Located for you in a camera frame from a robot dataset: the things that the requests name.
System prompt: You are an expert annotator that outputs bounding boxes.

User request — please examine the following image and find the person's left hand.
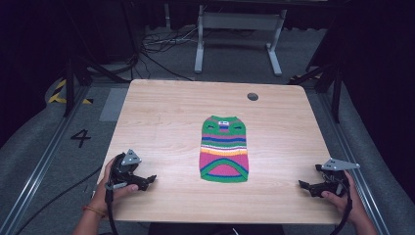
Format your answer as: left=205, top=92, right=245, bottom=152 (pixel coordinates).
left=88, top=157, right=140, bottom=216

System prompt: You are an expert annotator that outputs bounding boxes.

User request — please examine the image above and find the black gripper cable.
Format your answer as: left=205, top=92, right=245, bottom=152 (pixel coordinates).
left=328, top=181, right=354, bottom=235
left=104, top=184, right=120, bottom=235

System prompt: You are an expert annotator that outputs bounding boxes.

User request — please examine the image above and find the grey metal desk frame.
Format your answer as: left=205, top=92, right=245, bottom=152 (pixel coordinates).
left=194, top=4, right=288, bottom=77

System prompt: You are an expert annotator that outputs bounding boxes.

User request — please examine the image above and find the orange wrist bracelet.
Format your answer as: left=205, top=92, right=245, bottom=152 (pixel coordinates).
left=81, top=205, right=108, bottom=219

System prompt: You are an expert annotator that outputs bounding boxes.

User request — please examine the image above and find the person's right hand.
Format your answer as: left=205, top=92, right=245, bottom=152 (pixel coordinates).
left=320, top=169, right=370, bottom=227

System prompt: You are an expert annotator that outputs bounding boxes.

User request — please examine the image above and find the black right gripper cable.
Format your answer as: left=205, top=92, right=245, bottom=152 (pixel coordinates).
left=328, top=181, right=354, bottom=235

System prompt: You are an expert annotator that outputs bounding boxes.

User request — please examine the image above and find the long black floor cable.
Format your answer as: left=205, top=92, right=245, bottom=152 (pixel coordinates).
left=139, top=48, right=194, bottom=82

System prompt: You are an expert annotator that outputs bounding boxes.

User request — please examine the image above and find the black metal stand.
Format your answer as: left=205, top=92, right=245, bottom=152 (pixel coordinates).
left=288, top=60, right=345, bottom=124
left=62, top=0, right=132, bottom=118

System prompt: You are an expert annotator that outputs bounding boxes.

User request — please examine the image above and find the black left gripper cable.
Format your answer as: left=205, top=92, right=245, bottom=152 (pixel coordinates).
left=104, top=184, right=120, bottom=235

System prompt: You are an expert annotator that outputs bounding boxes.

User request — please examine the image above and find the tangle of floor cables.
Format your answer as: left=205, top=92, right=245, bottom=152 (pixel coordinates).
left=140, top=26, right=200, bottom=54

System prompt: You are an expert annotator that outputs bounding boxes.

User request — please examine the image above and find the thin black floor cable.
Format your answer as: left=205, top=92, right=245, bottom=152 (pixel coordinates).
left=14, top=165, right=104, bottom=235

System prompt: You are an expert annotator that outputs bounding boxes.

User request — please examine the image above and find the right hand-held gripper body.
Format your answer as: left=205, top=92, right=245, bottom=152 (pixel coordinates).
left=314, top=157, right=361, bottom=199

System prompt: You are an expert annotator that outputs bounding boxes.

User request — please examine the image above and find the striped knitted pet sweater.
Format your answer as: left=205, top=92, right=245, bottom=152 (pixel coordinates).
left=199, top=115, right=251, bottom=184

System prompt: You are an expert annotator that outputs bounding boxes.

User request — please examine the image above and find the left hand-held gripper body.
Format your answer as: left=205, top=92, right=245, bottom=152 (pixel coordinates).
left=105, top=149, right=145, bottom=192

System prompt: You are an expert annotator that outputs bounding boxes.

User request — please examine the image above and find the aluminium floor rail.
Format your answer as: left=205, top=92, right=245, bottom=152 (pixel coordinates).
left=316, top=92, right=392, bottom=235
left=0, top=85, right=91, bottom=235

